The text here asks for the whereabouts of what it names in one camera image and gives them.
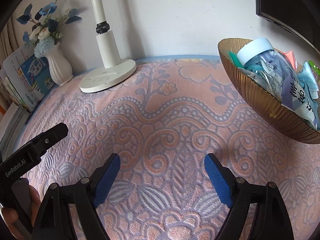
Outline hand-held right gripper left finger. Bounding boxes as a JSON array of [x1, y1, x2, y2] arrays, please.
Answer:
[[31, 153, 122, 240]]

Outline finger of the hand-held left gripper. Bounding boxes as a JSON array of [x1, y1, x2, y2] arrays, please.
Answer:
[[29, 123, 69, 155]]

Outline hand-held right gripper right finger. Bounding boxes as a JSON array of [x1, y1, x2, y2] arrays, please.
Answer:
[[204, 153, 295, 240]]

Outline amber glass bowl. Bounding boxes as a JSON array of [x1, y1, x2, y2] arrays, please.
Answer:
[[217, 38, 320, 145]]

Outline large blue printed packet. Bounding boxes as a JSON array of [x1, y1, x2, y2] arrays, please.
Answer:
[[280, 71, 320, 130]]

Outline person's left hand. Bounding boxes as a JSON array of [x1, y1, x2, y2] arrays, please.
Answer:
[[0, 186, 42, 239]]

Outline flat stack of books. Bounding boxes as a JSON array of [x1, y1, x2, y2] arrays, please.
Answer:
[[0, 105, 32, 153]]

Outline blue cover workbook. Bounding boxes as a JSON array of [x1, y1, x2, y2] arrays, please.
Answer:
[[19, 54, 55, 107]]

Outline white ribbed vase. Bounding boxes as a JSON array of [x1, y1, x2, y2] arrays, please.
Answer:
[[45, 42, 74, 87]]

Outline pink patterned tablecloth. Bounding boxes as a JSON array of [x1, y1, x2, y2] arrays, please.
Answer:
[[17, 57, 320, 240]]

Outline white desk lamp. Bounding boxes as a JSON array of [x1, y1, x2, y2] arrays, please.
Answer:
[[79, 0, 137, 93]]

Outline blue and white artificial flowers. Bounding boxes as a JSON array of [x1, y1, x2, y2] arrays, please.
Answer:
[[16, 0, 83, 59]]

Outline beige curtain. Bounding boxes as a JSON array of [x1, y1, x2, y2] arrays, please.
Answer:
[[0, 17, 20, 55]]

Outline black monitor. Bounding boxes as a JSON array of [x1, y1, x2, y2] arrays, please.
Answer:
[[253, 0, 320, 53]]

